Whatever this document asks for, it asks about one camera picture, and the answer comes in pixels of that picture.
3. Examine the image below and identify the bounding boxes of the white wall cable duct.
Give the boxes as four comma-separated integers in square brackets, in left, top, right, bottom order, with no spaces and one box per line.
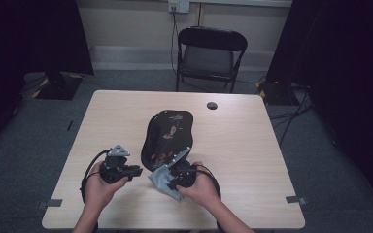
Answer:
[188,0,293,9]

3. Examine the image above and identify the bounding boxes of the white wall socket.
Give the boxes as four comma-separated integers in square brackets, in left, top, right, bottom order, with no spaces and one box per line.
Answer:
[167,0,190,15]

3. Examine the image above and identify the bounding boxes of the black stand base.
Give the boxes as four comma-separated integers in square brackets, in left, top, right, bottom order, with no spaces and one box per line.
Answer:
[31,71,84,101]
[256,80,301,107]

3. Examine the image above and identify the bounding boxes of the black folding chair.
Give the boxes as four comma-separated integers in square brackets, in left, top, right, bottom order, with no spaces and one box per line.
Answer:
[175,25,249,94]

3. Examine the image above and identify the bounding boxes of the grey cleaning cloth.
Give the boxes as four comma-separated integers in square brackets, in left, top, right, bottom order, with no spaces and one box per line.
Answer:
[147,162,185,203]

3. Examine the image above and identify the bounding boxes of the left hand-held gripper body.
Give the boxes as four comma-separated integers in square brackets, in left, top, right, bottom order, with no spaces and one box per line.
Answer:
[98,144,134,185]

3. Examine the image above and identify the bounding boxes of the black floor cables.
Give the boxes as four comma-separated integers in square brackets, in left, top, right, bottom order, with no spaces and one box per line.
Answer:
[267,86,315,148]

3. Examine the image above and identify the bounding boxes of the black wall socket cable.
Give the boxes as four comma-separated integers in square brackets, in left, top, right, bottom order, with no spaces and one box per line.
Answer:
[170,11,181,78]

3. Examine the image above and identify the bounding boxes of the person's right hand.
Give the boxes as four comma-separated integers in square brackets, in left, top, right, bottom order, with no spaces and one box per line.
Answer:
[176,160,221,209]

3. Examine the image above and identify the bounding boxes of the right hand-held gripper cable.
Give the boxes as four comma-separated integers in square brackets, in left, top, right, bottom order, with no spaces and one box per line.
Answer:
[193,163,225,233]

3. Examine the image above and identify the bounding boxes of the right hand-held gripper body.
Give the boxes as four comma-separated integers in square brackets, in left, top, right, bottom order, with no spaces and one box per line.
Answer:
[166,147,198,190]

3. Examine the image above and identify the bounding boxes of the grey tape strip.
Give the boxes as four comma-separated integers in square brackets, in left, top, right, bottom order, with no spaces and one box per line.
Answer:
[36,198,64,210]
[285,195,308,206]

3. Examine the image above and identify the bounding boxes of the dark curtain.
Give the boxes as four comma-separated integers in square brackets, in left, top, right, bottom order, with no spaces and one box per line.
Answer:
[0,0,94,153]
[264,0,373,216]

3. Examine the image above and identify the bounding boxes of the person's left hand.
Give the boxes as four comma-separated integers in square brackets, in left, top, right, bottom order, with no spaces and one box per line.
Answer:
[84,161,129,212]

